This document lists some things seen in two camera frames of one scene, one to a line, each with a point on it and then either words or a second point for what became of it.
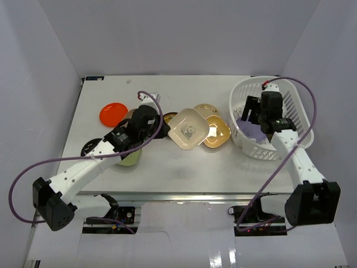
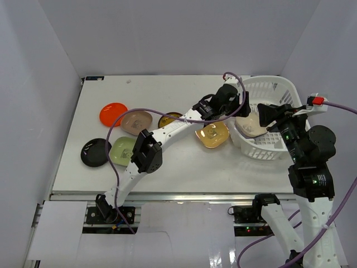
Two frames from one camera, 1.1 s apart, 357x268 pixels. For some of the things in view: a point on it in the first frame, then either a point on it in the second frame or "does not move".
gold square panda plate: x=219 y=132 does not move
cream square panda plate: x=188 y=129 → x=250 y=125
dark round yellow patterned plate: x=168 y=116 does not move
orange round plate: x=111 y=114 does not move
